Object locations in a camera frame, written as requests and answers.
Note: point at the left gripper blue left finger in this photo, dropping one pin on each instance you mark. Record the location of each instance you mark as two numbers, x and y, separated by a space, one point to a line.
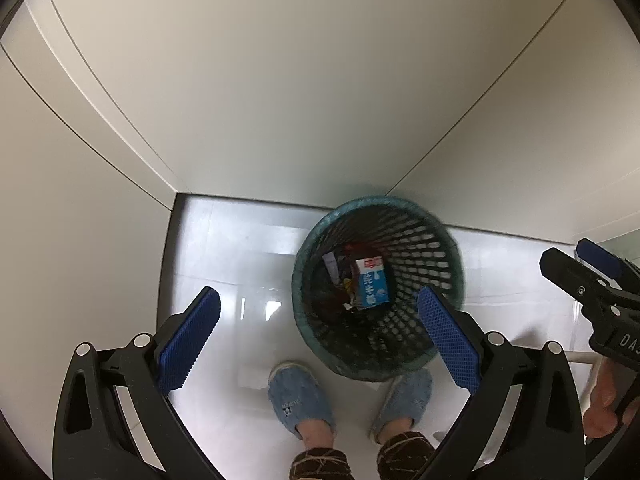
181 338

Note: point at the dark green mesh trash basket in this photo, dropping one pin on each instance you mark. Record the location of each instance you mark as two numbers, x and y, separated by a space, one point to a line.
376 344

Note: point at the white drain pipe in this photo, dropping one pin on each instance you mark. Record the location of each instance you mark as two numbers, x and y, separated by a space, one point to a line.
590 358

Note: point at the purple snack wrapper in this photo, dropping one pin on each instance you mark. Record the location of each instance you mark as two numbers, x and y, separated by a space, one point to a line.
333 267

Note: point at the right hand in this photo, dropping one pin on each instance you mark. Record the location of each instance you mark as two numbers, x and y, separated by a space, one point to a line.
600 419

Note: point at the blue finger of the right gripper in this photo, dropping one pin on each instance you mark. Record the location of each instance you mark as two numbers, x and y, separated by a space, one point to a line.
617 269
577 280

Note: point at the left blue slipper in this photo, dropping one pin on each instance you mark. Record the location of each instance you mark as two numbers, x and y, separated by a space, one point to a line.
296 397

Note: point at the blue slipper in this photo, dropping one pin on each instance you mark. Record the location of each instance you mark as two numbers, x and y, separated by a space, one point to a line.
296 397
404 406

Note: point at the right blue slipper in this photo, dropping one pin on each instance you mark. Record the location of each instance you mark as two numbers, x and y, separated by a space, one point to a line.
404 406

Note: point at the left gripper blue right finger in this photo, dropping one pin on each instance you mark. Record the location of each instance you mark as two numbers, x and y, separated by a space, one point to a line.
460 356

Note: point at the blue white milk carton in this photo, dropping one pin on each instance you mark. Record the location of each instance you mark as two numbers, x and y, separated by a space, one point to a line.
373 284

